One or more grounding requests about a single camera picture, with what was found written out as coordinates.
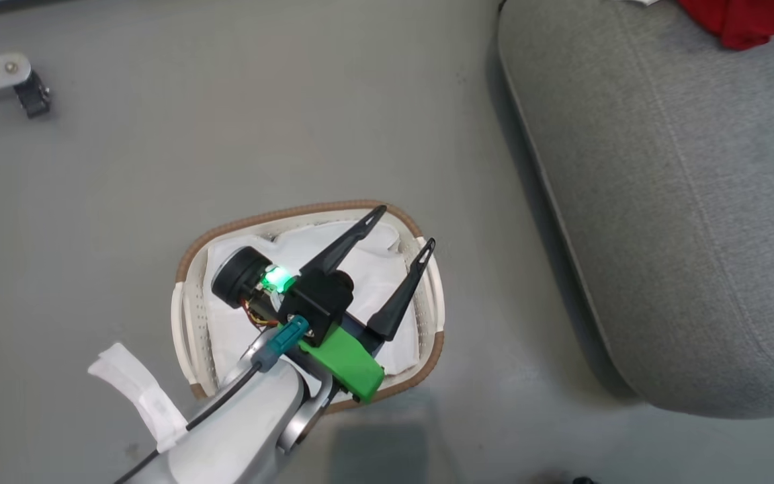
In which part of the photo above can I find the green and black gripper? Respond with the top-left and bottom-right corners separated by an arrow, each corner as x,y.
296,204 -> 437,405

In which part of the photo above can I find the red garment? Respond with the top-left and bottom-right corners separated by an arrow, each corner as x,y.
677,0 -> 774,51

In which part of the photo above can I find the grey fabric sofa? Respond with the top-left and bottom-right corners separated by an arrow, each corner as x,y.
497,0 -> 774,420

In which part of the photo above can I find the white basket liner cloth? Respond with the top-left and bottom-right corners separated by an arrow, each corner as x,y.
204,220 -> 421,387

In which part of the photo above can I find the black round unit green light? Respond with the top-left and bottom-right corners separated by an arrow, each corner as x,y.
211,246 -> 294,330

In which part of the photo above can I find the cream laundry basket brown rim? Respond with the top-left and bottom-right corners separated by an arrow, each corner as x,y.
171,200 -> 445,414

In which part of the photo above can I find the black caster wheel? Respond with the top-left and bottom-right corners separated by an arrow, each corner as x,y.
14,70 -> 52,120

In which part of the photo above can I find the teal cable connector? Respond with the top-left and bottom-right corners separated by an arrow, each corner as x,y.
251,315 -> 310,372

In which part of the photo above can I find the thin black cable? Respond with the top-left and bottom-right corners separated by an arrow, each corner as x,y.
113,363 -> 263,484

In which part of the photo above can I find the white strap on arm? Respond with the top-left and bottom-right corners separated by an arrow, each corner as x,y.
87,342 -> 189,453

